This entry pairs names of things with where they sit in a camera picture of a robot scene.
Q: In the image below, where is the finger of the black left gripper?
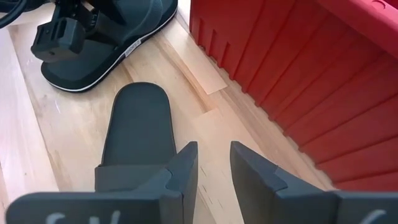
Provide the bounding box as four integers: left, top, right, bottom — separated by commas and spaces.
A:
91, 12, 125, 44

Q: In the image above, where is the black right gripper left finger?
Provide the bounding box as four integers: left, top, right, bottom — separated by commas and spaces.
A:
6, 141, 199, 224

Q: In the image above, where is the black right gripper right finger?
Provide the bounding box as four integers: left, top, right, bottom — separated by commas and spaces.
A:
229, 141, 398, 224

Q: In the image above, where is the black flip-flop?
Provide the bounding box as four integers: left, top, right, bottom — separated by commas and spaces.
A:
40, 0, 178, 93

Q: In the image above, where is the black slide sandal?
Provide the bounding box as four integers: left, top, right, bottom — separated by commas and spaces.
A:
95, 82, 177, 192

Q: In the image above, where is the red plastic bin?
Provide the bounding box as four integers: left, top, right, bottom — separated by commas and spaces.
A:
189, 0, 398, 192

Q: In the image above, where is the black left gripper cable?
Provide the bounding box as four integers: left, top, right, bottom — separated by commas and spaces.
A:
0, 0, 29, 29

